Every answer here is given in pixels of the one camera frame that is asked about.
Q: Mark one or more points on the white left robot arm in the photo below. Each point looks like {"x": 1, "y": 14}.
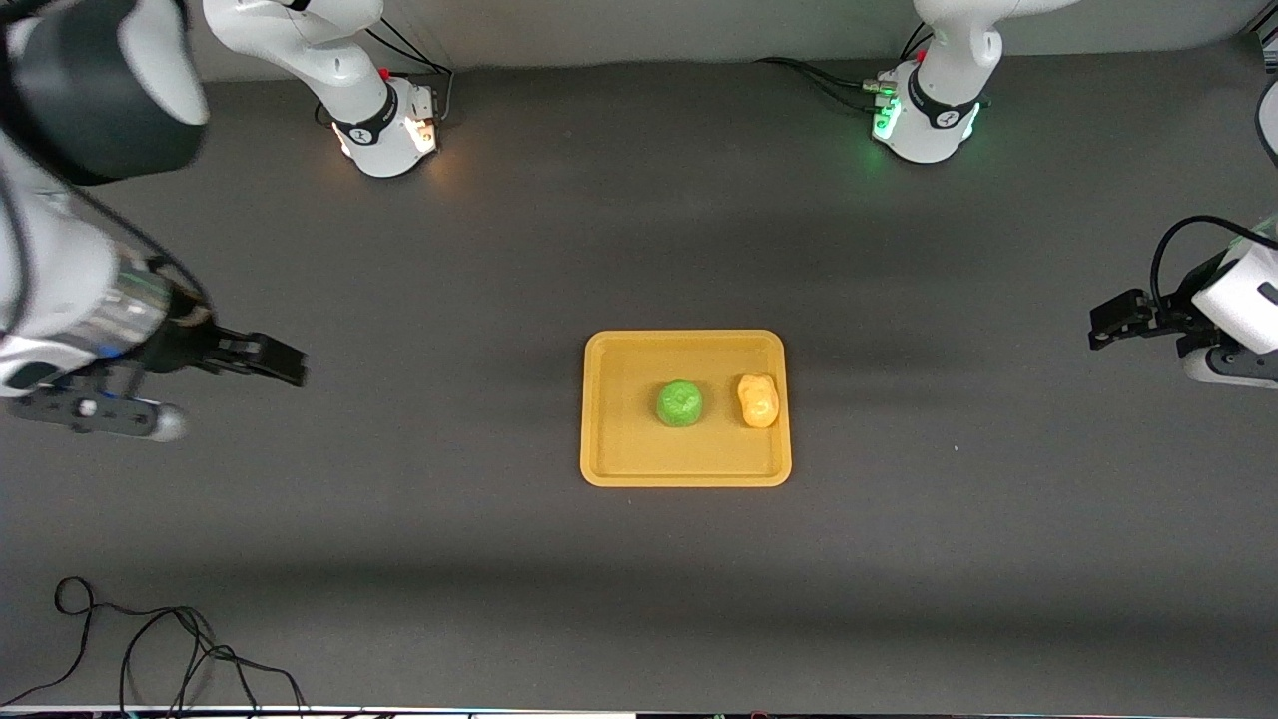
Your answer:
{"x": 944, "y": 90}

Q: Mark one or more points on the dark grey table cloth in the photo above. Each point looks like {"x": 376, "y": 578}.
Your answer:
{"x": 639, "y": 579}

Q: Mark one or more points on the green apple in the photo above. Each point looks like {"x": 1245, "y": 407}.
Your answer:
{"x": 679, "y": 403}

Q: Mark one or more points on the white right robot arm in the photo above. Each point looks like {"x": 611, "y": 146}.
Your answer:
{"x": 100, "y": 90}

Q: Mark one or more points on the yellow potato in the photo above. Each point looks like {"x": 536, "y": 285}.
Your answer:
{"x": 759, "y": 400}

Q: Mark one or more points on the yellow plastic tray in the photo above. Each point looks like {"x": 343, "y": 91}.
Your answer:
{"x": 619, "y": 439}

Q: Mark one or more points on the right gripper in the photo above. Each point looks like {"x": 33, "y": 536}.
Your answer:
{"x": 186, "y": 346}

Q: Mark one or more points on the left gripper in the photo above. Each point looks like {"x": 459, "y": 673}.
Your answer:
{"x": 1170, "y": 311}

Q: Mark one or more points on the black frame rail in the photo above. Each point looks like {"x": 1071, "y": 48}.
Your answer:
{"x": 1266, "y": 38}

